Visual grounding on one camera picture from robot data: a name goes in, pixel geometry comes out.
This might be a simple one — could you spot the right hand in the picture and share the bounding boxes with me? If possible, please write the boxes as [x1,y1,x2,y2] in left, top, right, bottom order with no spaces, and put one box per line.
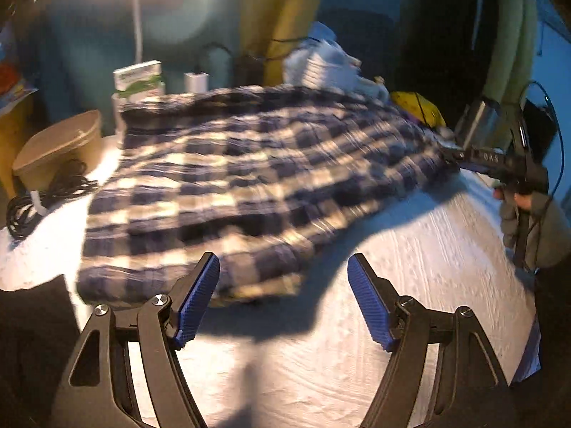
[494,187,532,212]

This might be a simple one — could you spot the white perforated basket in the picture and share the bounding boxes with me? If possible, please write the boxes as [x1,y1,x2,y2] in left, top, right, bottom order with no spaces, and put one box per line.
[283,21,361,92]

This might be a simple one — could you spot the brown lidded food container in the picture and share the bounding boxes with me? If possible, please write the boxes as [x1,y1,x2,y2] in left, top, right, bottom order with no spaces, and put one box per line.
[12,109,102,190]

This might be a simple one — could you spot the white charger plug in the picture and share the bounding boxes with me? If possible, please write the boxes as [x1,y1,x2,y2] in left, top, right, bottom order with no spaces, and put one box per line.
[184,72,209,95]

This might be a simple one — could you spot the green white small box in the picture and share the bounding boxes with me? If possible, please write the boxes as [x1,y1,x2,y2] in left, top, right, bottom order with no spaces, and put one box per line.
[111,60,166,135]

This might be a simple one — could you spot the black folded cloth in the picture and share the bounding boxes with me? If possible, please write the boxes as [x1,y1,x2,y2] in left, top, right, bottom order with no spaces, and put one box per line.
[0,275,79,427]

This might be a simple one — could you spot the blue plaid pants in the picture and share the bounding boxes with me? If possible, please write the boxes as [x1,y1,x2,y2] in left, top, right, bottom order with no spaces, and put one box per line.
[76,85,445,306]

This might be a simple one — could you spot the yellow curtain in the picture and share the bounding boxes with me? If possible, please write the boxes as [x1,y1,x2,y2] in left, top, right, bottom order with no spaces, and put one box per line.
[238,0,320,86]

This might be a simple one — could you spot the coiled black cable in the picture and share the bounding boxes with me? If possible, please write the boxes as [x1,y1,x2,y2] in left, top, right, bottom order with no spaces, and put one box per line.
[5,158,99,241]

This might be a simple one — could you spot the yellow snack bag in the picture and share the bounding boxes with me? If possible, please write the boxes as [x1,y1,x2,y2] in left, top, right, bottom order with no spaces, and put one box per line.
[390,92,446,128]

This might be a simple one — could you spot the white textured tablecloth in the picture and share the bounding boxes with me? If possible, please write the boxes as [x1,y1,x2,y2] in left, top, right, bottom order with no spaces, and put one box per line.
[0,135,542,428]

